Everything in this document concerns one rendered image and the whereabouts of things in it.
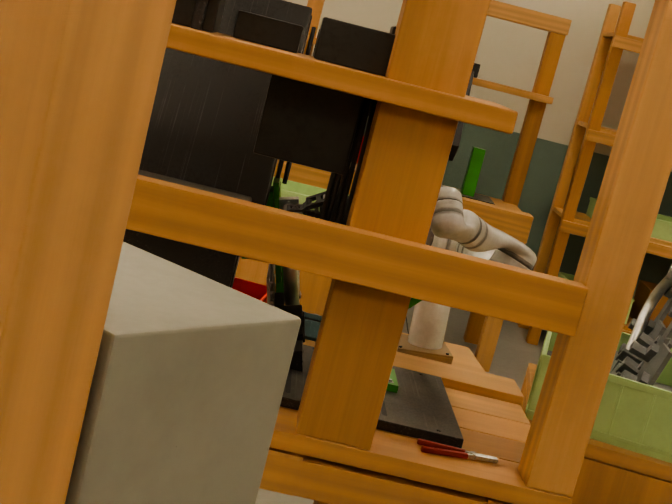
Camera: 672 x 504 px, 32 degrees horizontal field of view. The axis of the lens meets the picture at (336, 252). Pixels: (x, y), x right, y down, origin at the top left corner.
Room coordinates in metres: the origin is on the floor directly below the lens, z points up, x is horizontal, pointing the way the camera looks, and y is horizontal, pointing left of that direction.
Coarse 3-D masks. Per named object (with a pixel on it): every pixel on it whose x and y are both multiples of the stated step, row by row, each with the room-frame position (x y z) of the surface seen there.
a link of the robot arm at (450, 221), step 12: (444, 204) 2.39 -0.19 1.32; (456, 204) 2.39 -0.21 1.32; (444, 216) 2.37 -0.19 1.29; (456, 216) 2.38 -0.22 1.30; (468, 216) 2.45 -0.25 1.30; (432, 228) 2.38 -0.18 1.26; (444, 228) 2.37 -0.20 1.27; (456, 228) 2.37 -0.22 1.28; (468, 228) 2.40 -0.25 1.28; (480, 228) 2.46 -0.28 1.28; (456, 240) 2.45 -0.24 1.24; (468, 240) 2.45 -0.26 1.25
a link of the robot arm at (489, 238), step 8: (488, 224) 2.51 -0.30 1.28; (480, 232) 2.46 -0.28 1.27; (488, 232) 2.49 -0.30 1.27; (496, 232) 2.52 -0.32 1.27; (504, 232) 2.58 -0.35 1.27; (480, 240) 2.47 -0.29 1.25; (488, 240) 2.49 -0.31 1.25; (496, 240) 2.51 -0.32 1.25; (504, 240) 2.54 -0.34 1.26; (512, 240) 2.57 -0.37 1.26; (472, 248) 2.48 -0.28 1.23; (480, 248) 2.49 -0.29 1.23; (488, 248) 2.51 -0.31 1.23; (496, 248) 2.54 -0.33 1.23; (504, 248) 2.62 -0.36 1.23; (512, 248) 2.58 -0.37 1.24; (520, 248) 2.58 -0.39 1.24; (528, 248) 2.61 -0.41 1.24; (512, 256) 2.60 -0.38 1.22; (520, 256) 2.60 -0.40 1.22; (528, 256) 2.61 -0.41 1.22; (528, 264) 2.61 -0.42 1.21
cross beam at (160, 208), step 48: (144, 192) 2.00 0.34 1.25; (192, 192) 2.00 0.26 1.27; (192, 240) 2.00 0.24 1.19; (240, 240) 2.01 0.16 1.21; (288, 240) 2.01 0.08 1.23; (336, 240) 2.02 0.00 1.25; (384, 240) 2.02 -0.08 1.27; (384, 288) 2.03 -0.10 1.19; (432, 288) 2.03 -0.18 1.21; (480, 288) 2.04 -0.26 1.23; (528, 288) 2.04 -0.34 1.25; (576, 288) 2.05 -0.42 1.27
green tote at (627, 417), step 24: (552, 336) 3.46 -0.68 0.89; (624, 336) 3.42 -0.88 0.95; (624, 384) 2.83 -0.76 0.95; (528, 408) 2.88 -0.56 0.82; (600, 408) 2.84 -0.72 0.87; (624, 408) 2.83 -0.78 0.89; (648, 408) 2.82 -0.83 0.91; (600, 432) 2.84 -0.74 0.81; (624, 432) 2.83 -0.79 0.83; (648, 432) 2.82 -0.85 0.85
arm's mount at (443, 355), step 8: (400, 344) 2.99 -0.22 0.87; (408, 344) 3.01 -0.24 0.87; (408, 352) 2.96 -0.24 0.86; (416, 352) 2.96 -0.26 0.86; (424, 352) 2.96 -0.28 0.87; (432, 352) 2.97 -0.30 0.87; (440, 352) 2.99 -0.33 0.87; (448, 352) 3.01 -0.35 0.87; (440, 360) 2.97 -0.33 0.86; (448, 360) 2.97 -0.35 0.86
